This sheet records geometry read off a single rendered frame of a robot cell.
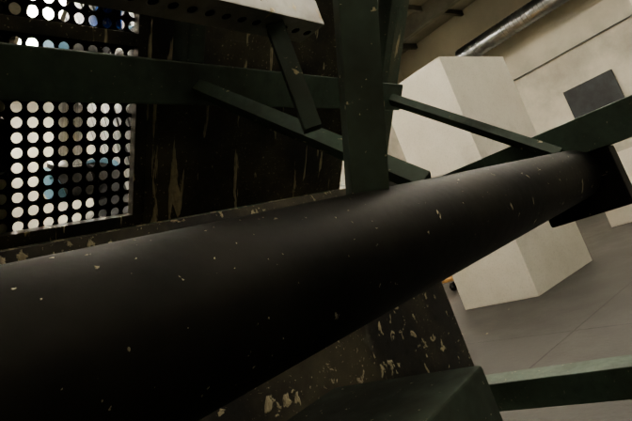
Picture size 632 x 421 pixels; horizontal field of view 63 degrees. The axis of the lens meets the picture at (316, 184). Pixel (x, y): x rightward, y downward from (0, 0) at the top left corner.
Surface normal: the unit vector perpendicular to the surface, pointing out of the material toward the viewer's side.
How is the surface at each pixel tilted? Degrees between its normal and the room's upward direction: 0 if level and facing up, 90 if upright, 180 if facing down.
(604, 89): 90
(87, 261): 39
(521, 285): 90
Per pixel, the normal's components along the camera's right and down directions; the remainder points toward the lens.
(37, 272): 0.18, -0.94
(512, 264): -0.74, 0.16
